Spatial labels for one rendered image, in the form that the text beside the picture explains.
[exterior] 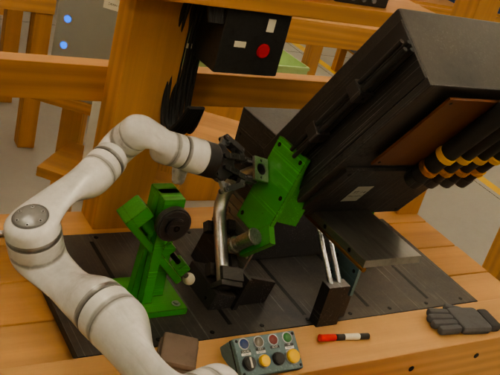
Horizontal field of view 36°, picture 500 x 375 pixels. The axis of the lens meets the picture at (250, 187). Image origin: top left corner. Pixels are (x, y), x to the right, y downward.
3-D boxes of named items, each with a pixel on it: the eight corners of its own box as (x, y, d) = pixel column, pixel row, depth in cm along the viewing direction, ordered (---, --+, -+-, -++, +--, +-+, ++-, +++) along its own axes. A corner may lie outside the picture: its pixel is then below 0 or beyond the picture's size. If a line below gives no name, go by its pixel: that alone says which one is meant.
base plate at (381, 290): (475, 306, 204) (478, 300, 203) (76, 365, 145) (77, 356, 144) (380, 223, 235) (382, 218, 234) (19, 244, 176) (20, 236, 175)
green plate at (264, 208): (288, 248, 171) (334, 167, 165) (260, 242, 166) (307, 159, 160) (263, 221, 179) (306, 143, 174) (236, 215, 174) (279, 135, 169)
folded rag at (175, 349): (192, 382, 146) (196, 370, 145) (151, 372, 146) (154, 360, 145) (197, 349, 155) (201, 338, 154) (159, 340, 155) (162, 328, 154)
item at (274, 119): (338, 254, 207) (379, 140, 192) (242, 262, 190) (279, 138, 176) (302, 218, 220) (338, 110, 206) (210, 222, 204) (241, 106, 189)
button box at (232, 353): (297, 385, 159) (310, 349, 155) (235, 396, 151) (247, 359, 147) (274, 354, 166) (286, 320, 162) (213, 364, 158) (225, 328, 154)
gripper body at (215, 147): (208, 170, 156) (243, 180, 161) (208, 132, 158) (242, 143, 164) (186, 180, 161) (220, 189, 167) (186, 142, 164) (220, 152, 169)
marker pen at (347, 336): (365, 336, 175) (367, 330, 174) (368, 341, 174) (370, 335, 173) (316, 338, 169) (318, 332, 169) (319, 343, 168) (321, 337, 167)
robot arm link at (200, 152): (178, 146, 167) (155, 140, 163) (210, 131, 159) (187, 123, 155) (178, 186, 164) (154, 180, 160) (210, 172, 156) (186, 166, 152)
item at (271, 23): (276, 77, 180) (294, 15, 173) (213, 73, 170) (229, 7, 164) (251, 58, 189) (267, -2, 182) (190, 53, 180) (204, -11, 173)
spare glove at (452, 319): (477, 309, 199) (480, 300, 198) (501, 335, 191) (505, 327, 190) (414, 309, 191) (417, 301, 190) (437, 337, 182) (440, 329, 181)
